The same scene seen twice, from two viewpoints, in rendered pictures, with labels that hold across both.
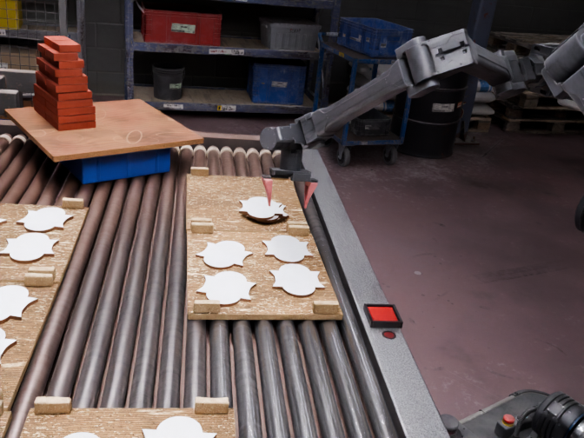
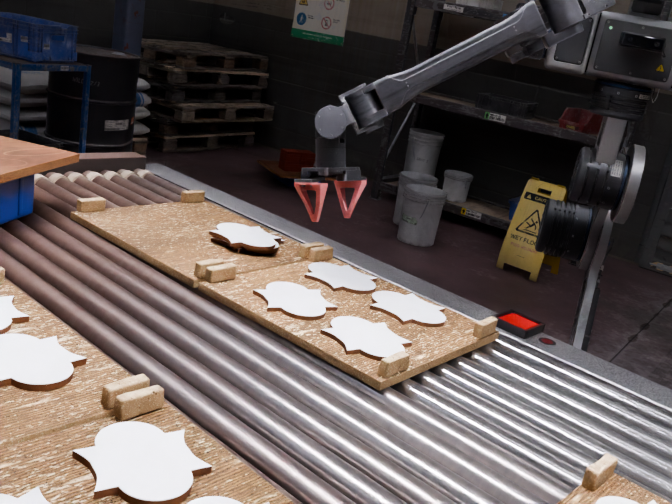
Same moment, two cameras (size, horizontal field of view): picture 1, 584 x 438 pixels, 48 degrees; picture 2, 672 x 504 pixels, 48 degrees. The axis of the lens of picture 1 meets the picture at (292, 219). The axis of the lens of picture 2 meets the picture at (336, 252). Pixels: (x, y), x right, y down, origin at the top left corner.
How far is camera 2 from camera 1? 1.10 m
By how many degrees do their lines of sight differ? 39
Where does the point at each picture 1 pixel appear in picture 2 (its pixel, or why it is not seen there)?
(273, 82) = not seen: outside the picture
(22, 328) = (233, 484)
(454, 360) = not seen: hidden behind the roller
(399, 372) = (612, 373)
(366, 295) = (467, 308)
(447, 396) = not seen: hidden behind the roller
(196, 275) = (307, 332)
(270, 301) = (424, 338)
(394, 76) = (528, 22)
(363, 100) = (474, 57)
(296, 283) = (418, 311)
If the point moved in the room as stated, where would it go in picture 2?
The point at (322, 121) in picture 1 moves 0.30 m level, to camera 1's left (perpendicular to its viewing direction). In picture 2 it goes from (398, 91) to (258, 77)
